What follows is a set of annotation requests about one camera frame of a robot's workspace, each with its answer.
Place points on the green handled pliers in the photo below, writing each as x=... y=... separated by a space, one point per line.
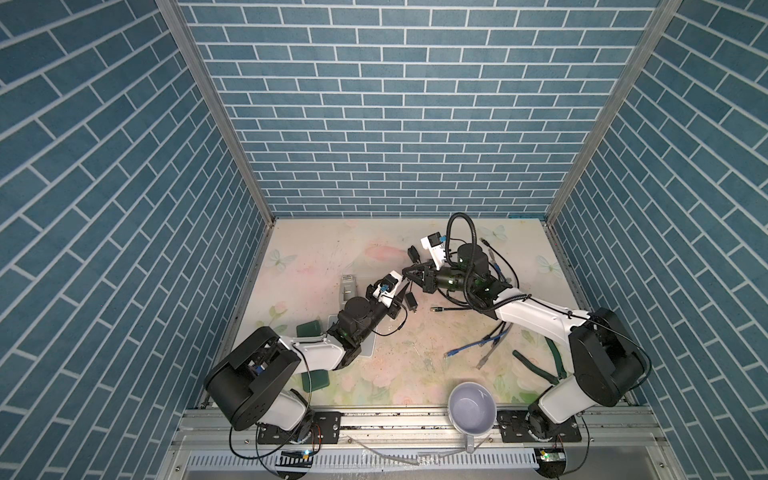
x=543 y=359

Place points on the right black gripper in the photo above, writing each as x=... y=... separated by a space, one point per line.
x=430 y=277

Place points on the white network switch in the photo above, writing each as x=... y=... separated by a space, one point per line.
x=367 y=346

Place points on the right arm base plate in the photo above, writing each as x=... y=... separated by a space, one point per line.
x=523 y=425

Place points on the green network switch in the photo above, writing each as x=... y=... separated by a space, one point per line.
x=316 y=376

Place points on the aluminium frame rail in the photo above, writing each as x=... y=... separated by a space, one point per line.
x=624 y=442

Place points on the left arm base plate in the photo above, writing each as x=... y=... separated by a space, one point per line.
x=323 y=426

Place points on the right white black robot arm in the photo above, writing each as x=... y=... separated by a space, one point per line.
x=606 y=362

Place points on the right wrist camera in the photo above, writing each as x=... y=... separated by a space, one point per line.
x=434 y=244

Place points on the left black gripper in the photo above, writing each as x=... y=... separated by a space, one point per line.
x=394 y=310

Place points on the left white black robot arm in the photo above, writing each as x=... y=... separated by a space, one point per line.
x=248 y=385

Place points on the lavender mug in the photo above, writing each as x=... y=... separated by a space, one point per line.
x=472 y=411

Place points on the black power adapter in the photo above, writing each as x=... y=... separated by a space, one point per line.
x=419 y=268
x=410 y=301

